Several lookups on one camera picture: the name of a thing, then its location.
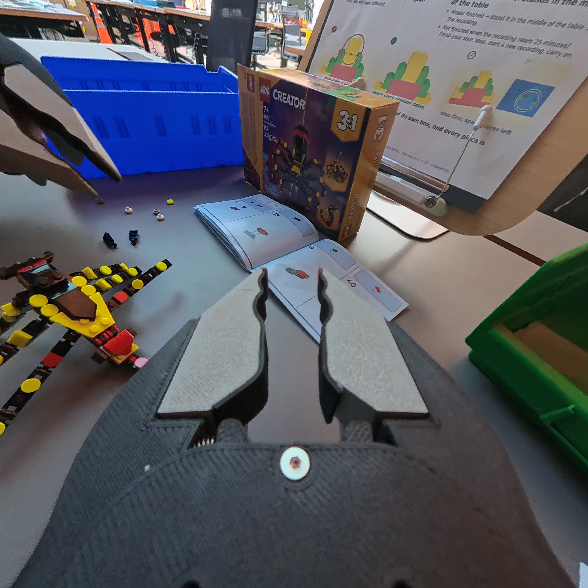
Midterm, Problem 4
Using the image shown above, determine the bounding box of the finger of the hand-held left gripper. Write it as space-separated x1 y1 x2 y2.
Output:
0 108 100 199
0 63 123 182

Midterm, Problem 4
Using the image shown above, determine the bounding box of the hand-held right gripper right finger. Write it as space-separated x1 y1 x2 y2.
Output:
318 269 430 443

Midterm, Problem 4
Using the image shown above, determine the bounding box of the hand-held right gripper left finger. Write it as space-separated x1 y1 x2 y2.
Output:
156 268 269 426

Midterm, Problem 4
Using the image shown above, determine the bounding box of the lego instruction booklet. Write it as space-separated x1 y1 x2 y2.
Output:
193 193 409 343

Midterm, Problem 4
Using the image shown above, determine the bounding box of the lego spider model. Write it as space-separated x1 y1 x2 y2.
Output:
0 250 173 437

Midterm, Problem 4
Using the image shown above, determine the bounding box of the lego set cardboard box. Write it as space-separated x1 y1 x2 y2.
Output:
236 63 400 243

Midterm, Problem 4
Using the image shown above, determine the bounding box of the orange striped barrier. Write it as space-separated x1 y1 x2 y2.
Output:
89 2 114 45

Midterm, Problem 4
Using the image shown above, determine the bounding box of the blue plastic bin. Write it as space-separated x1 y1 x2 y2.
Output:
40 55 245 180

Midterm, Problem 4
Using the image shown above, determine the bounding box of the dark framed work table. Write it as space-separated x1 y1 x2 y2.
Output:
87 0 212 65

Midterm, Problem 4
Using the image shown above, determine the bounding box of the green plastic bin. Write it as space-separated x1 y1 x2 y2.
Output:
465 243 588 479

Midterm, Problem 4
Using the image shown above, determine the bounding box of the black office chair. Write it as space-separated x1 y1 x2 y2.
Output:
206 0 259 73

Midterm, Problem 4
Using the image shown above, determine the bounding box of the grey office chair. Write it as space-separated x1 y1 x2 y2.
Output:
278 5 307 62

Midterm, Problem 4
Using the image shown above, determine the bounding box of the wooden display stand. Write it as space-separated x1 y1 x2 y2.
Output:
298 0 588 236

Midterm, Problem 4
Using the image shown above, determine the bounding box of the printed instruction sheet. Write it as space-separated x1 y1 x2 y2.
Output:
307 0 588 201

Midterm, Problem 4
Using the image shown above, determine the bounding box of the metal wire sheet clip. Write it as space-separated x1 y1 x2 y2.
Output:
424 105 493 217

